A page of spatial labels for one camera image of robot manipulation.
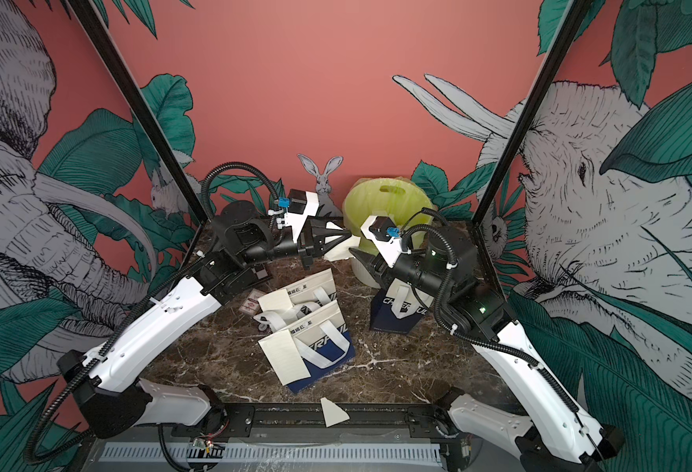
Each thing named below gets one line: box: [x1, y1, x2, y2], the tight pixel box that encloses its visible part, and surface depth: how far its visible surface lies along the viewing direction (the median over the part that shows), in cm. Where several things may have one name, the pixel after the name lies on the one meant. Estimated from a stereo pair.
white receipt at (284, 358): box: [257, 328, 312, 387], surface depth 65 cm
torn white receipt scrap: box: [320, 397, 351, 428], surface depth 78 cm
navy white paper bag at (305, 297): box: [253, 268, 339, 333], surface depth 73 cm
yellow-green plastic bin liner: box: [344, 177, 435, 255], surface depth 95 cm
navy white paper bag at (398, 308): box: [369, 277, 434, 335], surface depth 78 cm
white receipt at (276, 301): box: [257, 289, 293, 313], surface depth 70 cm
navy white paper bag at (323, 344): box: [287, 299, 356, 395], surface depth 67 cm
